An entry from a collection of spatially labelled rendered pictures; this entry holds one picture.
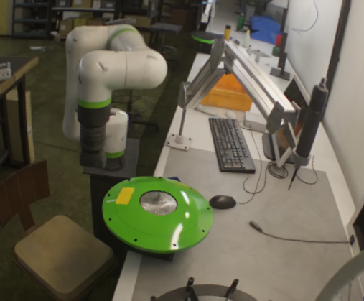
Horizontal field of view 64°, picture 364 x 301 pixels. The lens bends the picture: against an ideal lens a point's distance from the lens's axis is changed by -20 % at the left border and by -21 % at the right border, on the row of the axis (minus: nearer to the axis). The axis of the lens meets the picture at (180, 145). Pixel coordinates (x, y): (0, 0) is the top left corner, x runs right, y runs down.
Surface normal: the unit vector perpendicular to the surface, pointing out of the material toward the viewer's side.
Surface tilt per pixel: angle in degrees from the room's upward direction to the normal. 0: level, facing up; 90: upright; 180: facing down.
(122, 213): 17
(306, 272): 0
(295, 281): 0
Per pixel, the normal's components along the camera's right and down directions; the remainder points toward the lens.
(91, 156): 0.04, 0.48
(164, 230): 0.18, -0.65
